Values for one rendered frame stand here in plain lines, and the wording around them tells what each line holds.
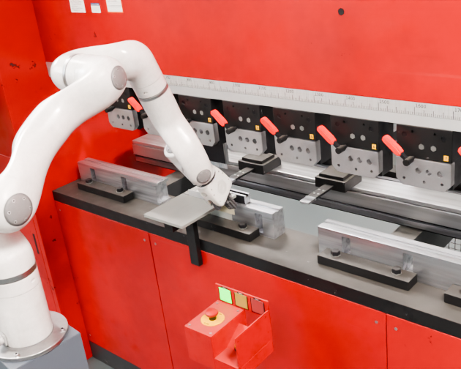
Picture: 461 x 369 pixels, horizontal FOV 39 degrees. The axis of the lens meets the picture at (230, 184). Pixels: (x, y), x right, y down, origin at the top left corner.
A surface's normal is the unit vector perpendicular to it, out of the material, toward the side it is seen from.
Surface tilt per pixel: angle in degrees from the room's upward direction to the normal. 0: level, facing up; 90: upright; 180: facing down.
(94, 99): 110
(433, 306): 0
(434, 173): 90
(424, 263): 90
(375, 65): 90
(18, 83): 90
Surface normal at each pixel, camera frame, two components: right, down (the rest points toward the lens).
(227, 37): -0.65, 0.37
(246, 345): 0.77, 0.17
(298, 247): -0.11, -0.91
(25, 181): 0.87, -0.30
